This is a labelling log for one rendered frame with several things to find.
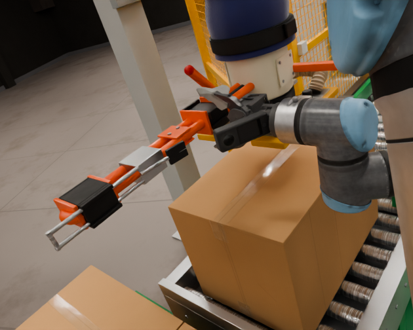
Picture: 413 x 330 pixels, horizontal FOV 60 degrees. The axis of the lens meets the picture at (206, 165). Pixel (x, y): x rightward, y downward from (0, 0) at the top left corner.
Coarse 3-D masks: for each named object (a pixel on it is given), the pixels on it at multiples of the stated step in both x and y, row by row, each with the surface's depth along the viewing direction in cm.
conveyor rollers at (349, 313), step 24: (384, 144) 178; (384, 216) 136; (384, 240) 128; (360, 264) 121; (384, 264) 123; (192, 288) 133; (360, 288) 113; (240, 312) 119; (336, 312) 109; (360, 312) 106
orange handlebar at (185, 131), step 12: (252, 84) 94; (240, 96) 90; (168, 132) 79; (180, 132) 78; (192, 132) 79; (156, 144) 78; (168, 144) 75; (120, 168) 72; (132, 180) 69; (60, 216) 62
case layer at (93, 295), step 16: (96, 272) 155; (64, 288) 152; (80, 288) 149; (96, 288) 147; (112, 288) 144; (128, 288) 142; (48, 304) 146; (64, 304) 144; (80, 304) 141; (96, 304) 139; (112, 304) 137; (128, 304) 134; (144, 304) 132; (32, 320) 141; (48, 320) 139; (64, 320) 137; (80, 320) 134; (96, 320) 132; (112, 320) 130; (128, 320) 128; (144, 320) 126; (160, 320) 124; (176, 320) 122
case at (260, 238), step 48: (192, 192) 112; (240, 192) 105; (288, 192) 98; (192, 240) 111; (240, 240) 94; (288, 240) 85; (336, 240) 108; (240, 288) 108; (288, 288) 92; (336, 288) 113
